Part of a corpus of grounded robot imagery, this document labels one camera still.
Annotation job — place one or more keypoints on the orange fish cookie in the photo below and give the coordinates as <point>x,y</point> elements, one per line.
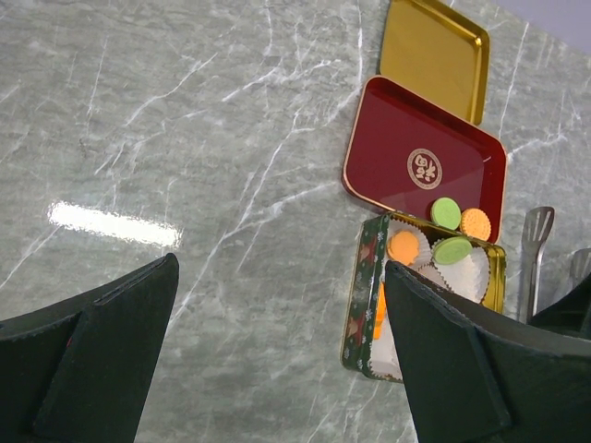
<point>380,312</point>

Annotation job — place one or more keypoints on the silver metal tongs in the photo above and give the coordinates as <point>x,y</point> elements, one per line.
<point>537,227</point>

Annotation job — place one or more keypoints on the orange pumpkin cookie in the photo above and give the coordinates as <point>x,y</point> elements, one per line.
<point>475,223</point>

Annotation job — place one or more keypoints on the gold tin lid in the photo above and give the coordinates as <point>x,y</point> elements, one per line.
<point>439,54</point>

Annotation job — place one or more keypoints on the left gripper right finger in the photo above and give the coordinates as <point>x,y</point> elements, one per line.
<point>473,375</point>

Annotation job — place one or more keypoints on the orange round waffle cookie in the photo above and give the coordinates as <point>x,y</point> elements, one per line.
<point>403,247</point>

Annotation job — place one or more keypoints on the white paper cup top-right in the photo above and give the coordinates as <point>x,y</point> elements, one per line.
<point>468,277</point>

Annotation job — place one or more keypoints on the green round macaron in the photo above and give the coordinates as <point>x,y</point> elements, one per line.
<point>451,250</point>
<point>446,213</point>

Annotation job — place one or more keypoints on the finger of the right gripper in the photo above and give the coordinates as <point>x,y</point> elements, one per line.
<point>570,315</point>

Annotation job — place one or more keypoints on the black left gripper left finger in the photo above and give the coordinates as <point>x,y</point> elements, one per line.
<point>80,370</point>

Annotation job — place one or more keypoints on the white paper cup top-left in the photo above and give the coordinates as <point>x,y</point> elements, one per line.
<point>425,251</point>

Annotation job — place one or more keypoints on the green gold cookie tin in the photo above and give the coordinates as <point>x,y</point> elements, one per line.
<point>369,273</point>

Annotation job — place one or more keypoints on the white paper cup bottom-left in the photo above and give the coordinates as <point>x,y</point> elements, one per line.
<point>383,360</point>

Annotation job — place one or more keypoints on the red rectangular tray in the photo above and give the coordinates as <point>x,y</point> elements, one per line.
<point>405,152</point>

